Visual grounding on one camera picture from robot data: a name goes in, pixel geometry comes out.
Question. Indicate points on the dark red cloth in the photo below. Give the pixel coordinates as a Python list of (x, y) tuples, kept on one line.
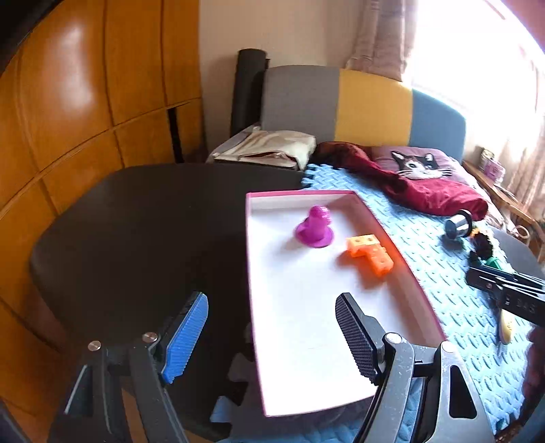
[(425, 191)]

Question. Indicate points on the beige cloth bag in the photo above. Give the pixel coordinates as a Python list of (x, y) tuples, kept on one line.
[(272, 147)]

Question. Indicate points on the purple cat print pillow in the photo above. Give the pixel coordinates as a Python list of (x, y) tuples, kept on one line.
[(417, 164)]

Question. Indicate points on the silver metal cylinder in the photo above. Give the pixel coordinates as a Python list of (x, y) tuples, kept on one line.
[(457, 225)]

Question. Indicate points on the wooden side table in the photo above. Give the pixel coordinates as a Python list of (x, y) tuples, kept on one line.
[(506, 200)]

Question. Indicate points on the wooden wardrobe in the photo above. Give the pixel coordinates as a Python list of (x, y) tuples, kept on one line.
[(85, 106)]

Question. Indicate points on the pink rimmed white box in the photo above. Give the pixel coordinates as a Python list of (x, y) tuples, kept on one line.
[(298, 298)]

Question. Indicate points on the pink storage box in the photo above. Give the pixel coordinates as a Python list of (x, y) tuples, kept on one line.
[(491, 166)]

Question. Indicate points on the green plastic spool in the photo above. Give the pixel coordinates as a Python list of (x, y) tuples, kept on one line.
[(494, 262)]

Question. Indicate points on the grey yellow blue headboard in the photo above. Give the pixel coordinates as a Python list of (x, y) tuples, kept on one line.
[(370, 106)]

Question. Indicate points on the orange plastic block toy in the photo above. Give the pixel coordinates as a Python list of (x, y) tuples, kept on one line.
[(370, 260)]

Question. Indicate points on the black rolled mat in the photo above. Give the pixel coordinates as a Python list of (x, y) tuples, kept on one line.
[(247, 93)]

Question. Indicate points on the purple plastic toy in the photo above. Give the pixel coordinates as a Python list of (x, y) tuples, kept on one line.
[(315, 230)]

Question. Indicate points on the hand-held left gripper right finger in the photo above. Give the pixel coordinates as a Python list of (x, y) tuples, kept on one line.
[(355, 340)]

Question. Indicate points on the person's right forearm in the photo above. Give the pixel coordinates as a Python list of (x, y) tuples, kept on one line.
[(535, 370)]

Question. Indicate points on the dark spiky toy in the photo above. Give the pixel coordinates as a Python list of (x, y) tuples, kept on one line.
[(483, 243)]

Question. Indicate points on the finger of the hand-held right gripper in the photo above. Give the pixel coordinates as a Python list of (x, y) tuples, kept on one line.
[(502, 276), (483, 284)]

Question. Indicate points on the blue foam puzzle mat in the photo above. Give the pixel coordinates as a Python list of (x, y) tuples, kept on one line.
[(447, 289)]

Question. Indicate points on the yellow plastic toy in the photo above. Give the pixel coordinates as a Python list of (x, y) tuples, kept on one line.
[(506, 328)]

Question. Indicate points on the beige patterned curtain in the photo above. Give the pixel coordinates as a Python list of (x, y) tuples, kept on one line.
[(383, 38)]

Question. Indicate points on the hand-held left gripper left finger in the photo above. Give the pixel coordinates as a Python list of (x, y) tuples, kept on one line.
[(187, 336)]

